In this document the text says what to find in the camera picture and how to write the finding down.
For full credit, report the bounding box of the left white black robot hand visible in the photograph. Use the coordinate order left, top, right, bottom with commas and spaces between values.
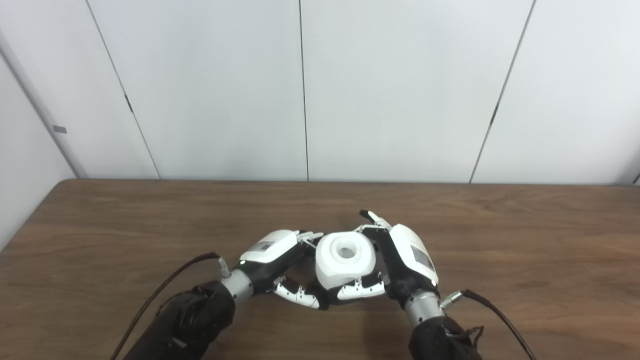
239, 229, 331, 311

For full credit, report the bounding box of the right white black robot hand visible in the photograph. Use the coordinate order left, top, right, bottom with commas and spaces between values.
337, 210, 441, 303

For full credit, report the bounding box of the round white plastic piece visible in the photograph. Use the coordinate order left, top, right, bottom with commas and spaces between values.
315, 232, 377, 291

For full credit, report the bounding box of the black flanged holder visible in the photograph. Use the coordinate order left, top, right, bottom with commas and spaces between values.
315, 286, 351, 310

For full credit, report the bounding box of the right wrist dark cable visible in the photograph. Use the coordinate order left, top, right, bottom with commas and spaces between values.
440, 289, 538, 360

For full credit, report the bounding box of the wrist dark cable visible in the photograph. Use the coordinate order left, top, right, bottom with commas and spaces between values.
110, 252, 232, 360
440, 289, 538, 360

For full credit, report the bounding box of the left wrist dark cable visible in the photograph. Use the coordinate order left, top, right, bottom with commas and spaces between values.
110, 252, 232, 360

